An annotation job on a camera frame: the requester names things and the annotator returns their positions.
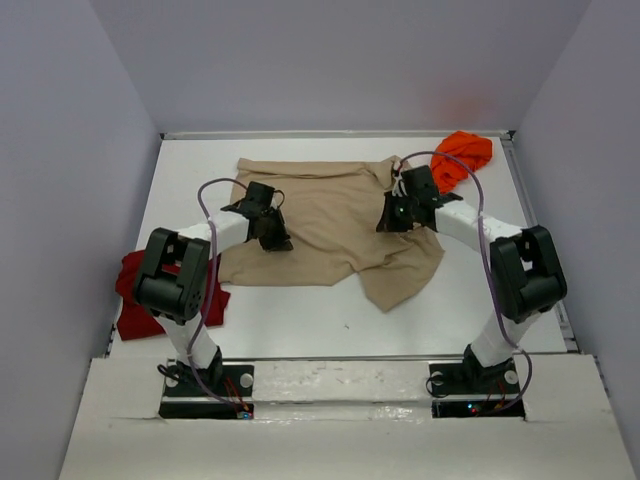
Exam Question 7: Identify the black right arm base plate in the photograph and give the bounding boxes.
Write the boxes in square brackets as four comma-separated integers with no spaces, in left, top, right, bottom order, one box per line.
[425,360,526,419]

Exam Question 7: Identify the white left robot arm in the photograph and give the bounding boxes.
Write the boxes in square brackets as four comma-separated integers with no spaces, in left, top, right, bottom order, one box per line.
[132,178,293,395]

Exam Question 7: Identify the orange t shirt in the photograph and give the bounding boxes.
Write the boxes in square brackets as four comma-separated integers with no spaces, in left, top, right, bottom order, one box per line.
[430,131,493,194]

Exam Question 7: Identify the dark red t shirt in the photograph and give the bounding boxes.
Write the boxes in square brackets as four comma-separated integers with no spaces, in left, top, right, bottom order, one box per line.
[115,250,231,341]

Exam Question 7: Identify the beige t shirt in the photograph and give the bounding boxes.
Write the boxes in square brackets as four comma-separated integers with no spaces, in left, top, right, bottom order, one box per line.
[218,156,444,312]

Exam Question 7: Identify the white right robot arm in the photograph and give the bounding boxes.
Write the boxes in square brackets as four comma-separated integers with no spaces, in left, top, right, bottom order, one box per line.
[376,166,567,392]

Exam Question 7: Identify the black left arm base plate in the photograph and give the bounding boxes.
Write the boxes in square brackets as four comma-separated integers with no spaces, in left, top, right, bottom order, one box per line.
[157,362,255,420]

